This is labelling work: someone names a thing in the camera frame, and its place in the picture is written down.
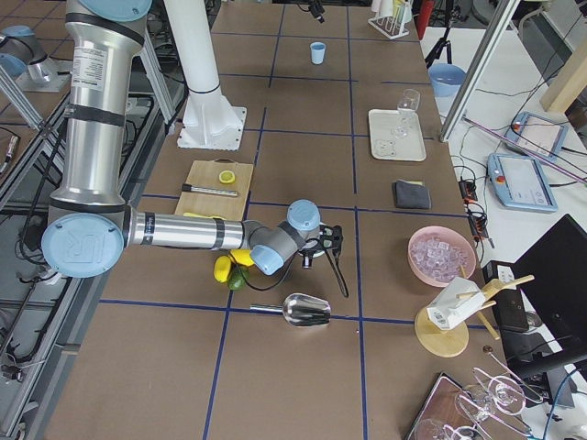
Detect wine glass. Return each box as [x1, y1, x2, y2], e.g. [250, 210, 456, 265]
[392, 88, 421, 139]

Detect red cylinder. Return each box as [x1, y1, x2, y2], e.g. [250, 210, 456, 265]
[415, 0, 435, 40]

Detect wooden cutting board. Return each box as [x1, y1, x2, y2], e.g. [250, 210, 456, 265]
[175, 160, 254, 221]

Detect aluminium frame post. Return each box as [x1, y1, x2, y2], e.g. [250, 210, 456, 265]
[439, 0, 520, 142]

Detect grey folded cloth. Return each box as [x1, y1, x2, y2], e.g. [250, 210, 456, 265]
[392, 180, 431, 209]

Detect black monitor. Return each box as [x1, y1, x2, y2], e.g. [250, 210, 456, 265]
[510, 214, 586, 379]

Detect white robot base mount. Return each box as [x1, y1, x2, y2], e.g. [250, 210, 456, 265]
[166, 1, 247, 151]

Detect green lime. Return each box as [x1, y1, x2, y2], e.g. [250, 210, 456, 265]
[227, 266, 249, 292]

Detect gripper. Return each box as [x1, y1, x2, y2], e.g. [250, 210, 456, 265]
[300, 225, 344, 270]

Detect pink bowl with ice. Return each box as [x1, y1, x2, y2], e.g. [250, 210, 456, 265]
[407, 225, 477, 287]

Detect light blue cup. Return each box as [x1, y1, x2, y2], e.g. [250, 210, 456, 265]
[310, 41, 327, 65]

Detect near teach pendant tablet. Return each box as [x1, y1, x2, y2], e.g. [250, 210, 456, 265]
[487, 153, 558, 213]

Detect whole yellow lemon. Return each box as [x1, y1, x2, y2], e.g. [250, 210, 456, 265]
[213, 256, 232, 283]

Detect round wooden stand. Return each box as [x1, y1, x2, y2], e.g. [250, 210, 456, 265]
[415, 275, 535, 358]

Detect yellow plastic knife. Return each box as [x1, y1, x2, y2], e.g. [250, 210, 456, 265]
[183, 212, 226, 220]

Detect white carton on stand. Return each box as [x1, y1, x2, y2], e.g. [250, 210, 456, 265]
[426, 277, 485, 331]

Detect teach pendant tablet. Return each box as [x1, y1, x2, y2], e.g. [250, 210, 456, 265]
[505, 112, 568, 162]
[487, 153, 558, 213]

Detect cream bear tray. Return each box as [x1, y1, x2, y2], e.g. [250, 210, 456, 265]
[368, 109, 426, 162]

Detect lemon half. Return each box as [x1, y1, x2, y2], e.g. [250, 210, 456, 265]
[218, 170, 237, 185]

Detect metal ice scoop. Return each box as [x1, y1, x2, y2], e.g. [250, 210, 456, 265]
[249, 292, 331, 327]

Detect blue bowl with fork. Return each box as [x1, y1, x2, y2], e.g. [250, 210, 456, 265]
[428, 63, 466, 97]

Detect far teach pendant tablet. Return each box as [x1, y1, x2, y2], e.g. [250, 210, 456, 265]
[505, 112, 568, 162]

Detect white wire cup rack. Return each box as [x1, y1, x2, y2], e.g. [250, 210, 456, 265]
[368, 0, 412, 40]

